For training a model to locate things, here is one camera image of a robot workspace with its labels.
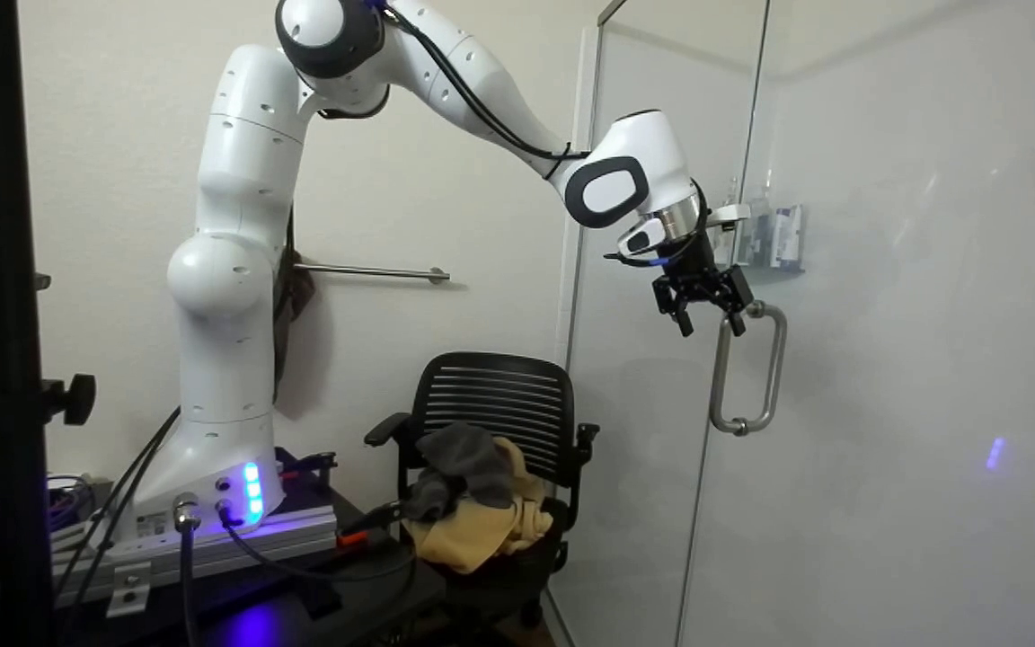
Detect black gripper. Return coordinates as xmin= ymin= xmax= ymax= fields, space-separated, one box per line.
xmin=651 ymin=227 xmax=758 ymax=341

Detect metal shower door handle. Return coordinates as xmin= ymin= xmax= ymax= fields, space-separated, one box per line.
xmin=705 ymin=298 xmax=792 ymax=442

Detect glass shower door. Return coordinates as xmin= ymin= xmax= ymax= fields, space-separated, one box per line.
xmin=670 ymin=0 xmax=1035 ymax=647

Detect gray towel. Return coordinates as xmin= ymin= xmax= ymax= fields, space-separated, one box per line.
xmin=400 ymin=419 xmax=519 ymax=529

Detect yellow towel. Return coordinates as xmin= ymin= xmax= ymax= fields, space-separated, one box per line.
xmin=400 ymin=433 xmax=558 ymax=579

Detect black mesh office chair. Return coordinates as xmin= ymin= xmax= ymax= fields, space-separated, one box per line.
xmin=362 ymin=348 xmax=603 ymax=630

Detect shower caddy shelf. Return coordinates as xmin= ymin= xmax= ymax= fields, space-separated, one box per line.
xmin=709 ymin=194 xmax=810 ymax=285

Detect metal towel bar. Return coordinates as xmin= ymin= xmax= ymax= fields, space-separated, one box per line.
xmin=294 ymin=260 xmax=451 ymax=288

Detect blue purple clamp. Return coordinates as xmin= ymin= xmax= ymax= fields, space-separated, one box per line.
xmin=271 ymin=446 xmax=341 ymax=486

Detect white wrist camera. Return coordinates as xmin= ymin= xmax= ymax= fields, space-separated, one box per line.
xmin=603 ymin=220 xmax=668 ymax=269

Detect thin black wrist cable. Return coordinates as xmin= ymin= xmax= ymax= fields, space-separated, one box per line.
xmin=374 ymin=0 xmax=595 ymax=183

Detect black orange handled pliers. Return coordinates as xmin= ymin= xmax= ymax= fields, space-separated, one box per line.
xmin=335 ymin=498 xmax=410 ymax=558

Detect black base power cable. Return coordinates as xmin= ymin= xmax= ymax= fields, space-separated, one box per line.
xmin=171 ymin=492 xmax=203 ymax=647
xmin=215 ymin=508 xmax=428 ymax=591

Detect aluminum mounting rail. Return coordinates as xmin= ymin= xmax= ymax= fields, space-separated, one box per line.
xmin=46 ymin=498 xmax=341 ymax=611

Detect black cable bundle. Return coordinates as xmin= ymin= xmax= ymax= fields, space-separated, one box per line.
xmin=50 ymin=405 xmax=188 ymax=603

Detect black camera stand post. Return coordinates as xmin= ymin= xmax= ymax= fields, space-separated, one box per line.
xmin=0 ymin=0 xmax=99 ymax=647

